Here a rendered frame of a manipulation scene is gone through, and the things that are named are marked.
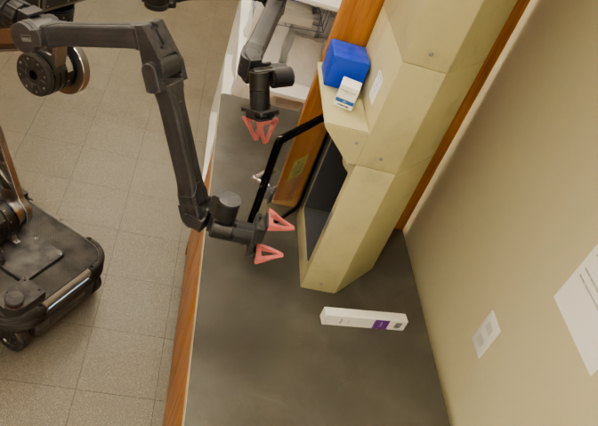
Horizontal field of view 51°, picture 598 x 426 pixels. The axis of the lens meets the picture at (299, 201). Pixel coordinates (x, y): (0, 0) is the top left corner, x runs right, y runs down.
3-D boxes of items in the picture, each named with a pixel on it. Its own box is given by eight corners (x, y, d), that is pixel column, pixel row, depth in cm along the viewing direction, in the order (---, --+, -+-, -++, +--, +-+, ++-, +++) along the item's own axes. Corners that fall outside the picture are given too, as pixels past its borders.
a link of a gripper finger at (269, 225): (297, 230, 157) (261, 222, 155) (288, 251, 161) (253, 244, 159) (296, 213, 162) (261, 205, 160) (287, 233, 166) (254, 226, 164)
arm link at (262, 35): (267, 11, 211) (273, -20, 203) (283, 15, 211) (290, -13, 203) (233, 81, 181) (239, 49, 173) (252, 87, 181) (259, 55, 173)
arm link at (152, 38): (178, 12, 142) (149, 22, 135) (188, 72, 149) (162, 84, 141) (37, 12, 162) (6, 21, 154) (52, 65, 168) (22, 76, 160)
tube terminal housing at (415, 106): (365, 230, 218) (466, 29, 172) (377, 301, 193) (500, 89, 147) (296, 216, 213) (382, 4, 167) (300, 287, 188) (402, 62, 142)
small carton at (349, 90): (353, 102, 163) (362, 83, 160) (351, 111, 159) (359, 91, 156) (335, 95, 163) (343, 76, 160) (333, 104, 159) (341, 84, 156)
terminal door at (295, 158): (298, 207, 209) (339, 108, 185) (240, 246, 186) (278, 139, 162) (296, 206, 209) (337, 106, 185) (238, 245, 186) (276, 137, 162)
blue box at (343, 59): (354, 76, 176) (366, 47, 170) (359, 93, 168) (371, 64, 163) (320, 67, 173) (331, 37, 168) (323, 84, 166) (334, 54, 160)
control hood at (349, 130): (343, 100, 185) (355, 70, 179) (355, 165, 160) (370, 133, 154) (306, 90, 182) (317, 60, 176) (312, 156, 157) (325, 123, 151)
